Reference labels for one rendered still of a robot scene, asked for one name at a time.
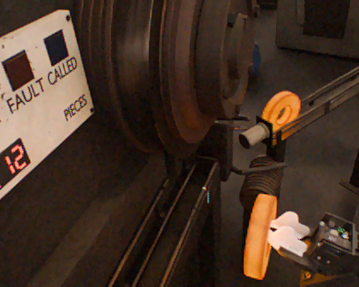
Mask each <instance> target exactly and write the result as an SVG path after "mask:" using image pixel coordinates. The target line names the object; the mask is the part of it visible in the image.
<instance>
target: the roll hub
mask: <svg viewBox="0 0 359 287"><path fill-rule="evenodd" d="M255 6H256V0H203V4H202V7H201V9H200V15H199V18H198V26H197V39H196V47H195V58H194V73H195V83H196V93H197V98H198V103H199V105H200V108H201V109H202V111H203V113H204V114H206V115H207V116H214V117H217V118H226V119H231V118H232V117H234V116H235V114H236V113H235V106H236V104H237V102H241V103H242V101H243V99H244V94H245V92H246V86H247V84H248V82H249V76H250V75H249V65H250V64H251V63H252V55H253V50H254V45H255V32H256V17H254V8H255ZM232 11H235V13H236V14H235V15H236V21H235V26H234V27H233V28H231V27H228V23H227V20H228V16H229V14H230V13H231V12H232ZM226 85H230V87H231V95H230V97H229V99H227V100H226V99H224V98H223V90H224V88H225V86H226Z"/></svg>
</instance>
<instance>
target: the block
mask: <svg viewBox="0 0 359 287"><path fill-rule="evenodd" d="M227 126H233V120H216V121H215V122H214V123H213V125H212V126H211V127H210V128H209V131H208V133H206V136H205V137H204V138H203V141H202V142H201V143H200V145H199V147H198V148H199V156H205V157H208V158H215V159H218V160H219V166H220V181H224V182H225V181H227V180H228V179H229V176H230V174H231V171H230V166H231V165H232V141H233V130H230V131H227Z"/></svg>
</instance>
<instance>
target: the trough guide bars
mask: <svg viewBox="0 0 359 287"><path fill-rule="evenodd" d="M357 74H359V67H356V68H353V70H350V71H349V72H348V73H346V74H344V75H343V76H342V77H339V78H338V79H335V80H334V81H333V82H332V83H329V84H328V85H325V86H323V87H322V88H321V89H319V90H318V91H315V92H313V93H312V94H310V95H308V96H307V97H305V98H303V99H302V100H301V101H300V108H302V107H303V106H305V105H306V104H308V103H309V106H311V105H312V104H314V100H315V99H316V98H318V97H321V95H324V94H325V93H326V92H329V91H330V90H331V89H333V88H335V87H336V86H339V85H341V84H342V83H343V82H345V81H346V80H349V79H351V80H354V79H355V78H356V75H357ZM349 75H350V76H349ZM346 76H347V77H346ZM345 77H346V78H345ZM341 79H343V80H341ZM335 83H336V84H335ZM355 85H356V86H355ZM329 86H330V87H329ZM352 86H353V87H352ZM328 87H329V88H328ZM327 88H328V89H327ZM356 88H359V80H357V81H356V82H354V83H353V84H351V85H349V86H346V88H344V89H343V90H341V91H339V92H337V93H336V94H334V95H332V96H331V97H329V98H328V99H326V100H324V101H323V102H320V103H319V104H317V105H316V106H314V107H313V108H311V109H310V110H308V111H306V112H304V113H303V114H300V115H299V116H298V117H297V118H295V119H293V120H291V121H290V122H287V124H284V125H283V126H281V127H279V128H278V129H277V130H275V131H273V140H274V139H276V143H277V145H279V144H280V143H281V135H282V134H284V133H285V132H288V131H289V130H291V129H292V128H293V127H295V126H297V125H298V124H300V123H302V122H304V121H305V120H307V119H308V118H309V117H311V116H313V115H314V114H317V113H318V112H320V111H321V110H322V109H325V110H324V114H325V115H326V114H328V113H329V111H330V104H332V103H335V102H336V101H337V100H339V99H340V98H342V97H344V96H346V94H349V93H350V92H352V91H353V90H355V89H356ZM318 93H319V94H318ZM342 93H343V94H342ZM317 94H318V95H317ZM335 97H336V98H335ZM308 99H309V100H308ZM307 100H308V101H307ZM305 101H306V102H305ZM301 103H302V104H301ZM322 105H323V106H322ZM313 111H314V112H313ZM307 114H308V115H307ZM306 115H307V116H306ZM294 122H295V123H294ZM293 123H294V124H293ZM281 130H282V131H281ZM275 133H276V134H275Z"/></svg>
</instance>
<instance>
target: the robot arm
mask: <svg viewBox="0 0 359 287"><path fill-rule="evenodd" d="M331 217H333V218H334V219H337V220H341V221H343V222H344V225H343V226H342V227H341V226H339V225H335V224H334V221H331V220H330V218H331ZM328 220H329V221H328ZM322 221H323V222H322ZM324 222H325V223H324ZM268 241H269V243H270V244H271V245H272V246H273V247H274V248H276V249H277V250H278V252H279V254H281V255H282V256H283V257H285V258H286V259H287V260H288V261H289V262H290V263H291V264H293V265H294V266H295V267H297V268H300V269H302V270H301V278H300V282H299V286H301V287H340V286H342V285H347V284H354V283H356V282H358V283H359V233H358V232H357V231H356V228H355V224H353V223H351V222H349V221H347V220H343V219H341V218H339V217H337V216H336V215H332V214H329V213H328V212H326V213H325V214H324V215H323V216H322V218H321V221H319V222H318V223H317V225H316V226H315V229H313V228H312V227H309V226H307V225H300V223H298V216H297V215H296V213H293V212H286V213H284V214H282V216H280V217H279V218H278V219H277V220H272V223H271V226H270V231H269V234H268ZM302 241H303V242H302Z"/></svg>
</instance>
